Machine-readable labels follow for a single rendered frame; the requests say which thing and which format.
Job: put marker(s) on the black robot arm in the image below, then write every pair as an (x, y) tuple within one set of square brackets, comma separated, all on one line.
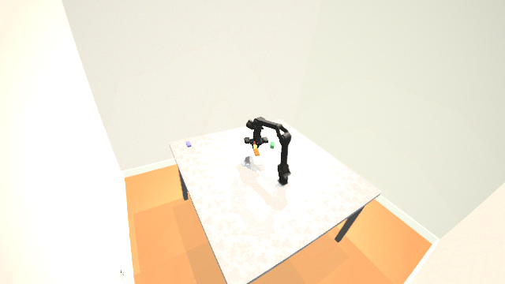
[(284, 139)]

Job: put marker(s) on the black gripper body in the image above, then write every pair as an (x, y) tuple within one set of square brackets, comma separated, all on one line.
[(250, 141)]

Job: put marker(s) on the orange bar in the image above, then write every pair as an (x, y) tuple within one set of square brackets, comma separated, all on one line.
[(256, 152)]

